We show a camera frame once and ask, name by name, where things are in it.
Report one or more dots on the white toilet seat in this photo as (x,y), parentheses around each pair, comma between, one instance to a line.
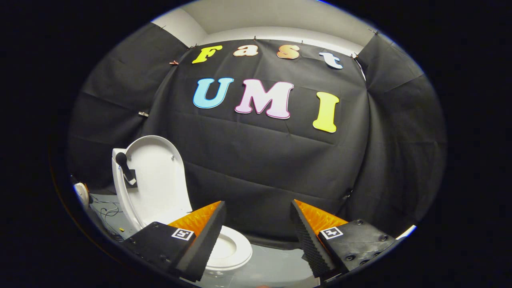
(244,250)

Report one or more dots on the white toilet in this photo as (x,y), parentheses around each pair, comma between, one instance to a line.
(116,172)

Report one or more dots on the black backdrop cloth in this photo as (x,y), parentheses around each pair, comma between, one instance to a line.
(260,168)

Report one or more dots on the white toilet lid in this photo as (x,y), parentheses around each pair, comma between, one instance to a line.
(160,180)

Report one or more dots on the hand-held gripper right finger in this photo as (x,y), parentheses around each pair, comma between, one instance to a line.
(310,242)

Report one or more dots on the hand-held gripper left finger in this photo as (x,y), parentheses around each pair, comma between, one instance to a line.
(204,246)

